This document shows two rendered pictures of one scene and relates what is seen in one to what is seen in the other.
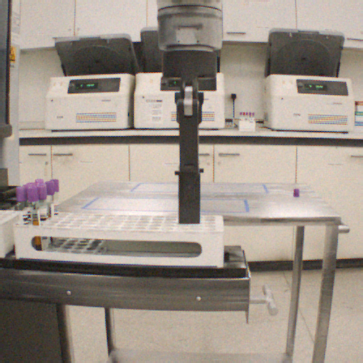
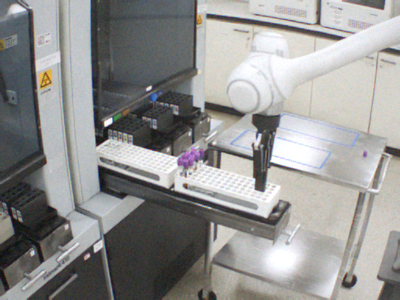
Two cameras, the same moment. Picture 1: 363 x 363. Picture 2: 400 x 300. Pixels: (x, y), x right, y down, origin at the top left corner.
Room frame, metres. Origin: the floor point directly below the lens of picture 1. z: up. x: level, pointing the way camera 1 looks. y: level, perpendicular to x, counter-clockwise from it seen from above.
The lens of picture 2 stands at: (-0.44, -0.34, 1.57)
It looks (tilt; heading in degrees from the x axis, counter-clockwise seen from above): 27 degrees down; 25
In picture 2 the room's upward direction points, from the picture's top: 1 degrees clockwise
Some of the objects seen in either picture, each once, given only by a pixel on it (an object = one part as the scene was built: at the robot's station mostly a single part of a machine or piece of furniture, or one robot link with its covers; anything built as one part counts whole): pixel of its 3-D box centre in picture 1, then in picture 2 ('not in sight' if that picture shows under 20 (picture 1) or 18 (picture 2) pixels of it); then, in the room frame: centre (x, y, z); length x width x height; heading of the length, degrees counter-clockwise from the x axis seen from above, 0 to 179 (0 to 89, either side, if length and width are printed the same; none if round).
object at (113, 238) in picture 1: (118, 242); (226, 190); (0.68, 0.09, 0.83); 0.30 x 0.10 x 0.06; 87
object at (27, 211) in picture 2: not in sight; (32, 208); (0.29, 0.52, 0.85); 0.12 x 0.02 x 0.06; 177
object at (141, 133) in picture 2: not in sight; (140, 134); (0.85, 0.49, 0.85); 0.12 x 0.02 x 0.06; 178
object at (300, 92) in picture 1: (305, 80); not in sight; (3.23, -0.84, 1.25); 0.62 x 0.56 x 0.69; 177
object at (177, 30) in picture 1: (189, 32); (267, 101); (0.67, -0.01, 1.13); 0.09 x 0.09 x 0.06
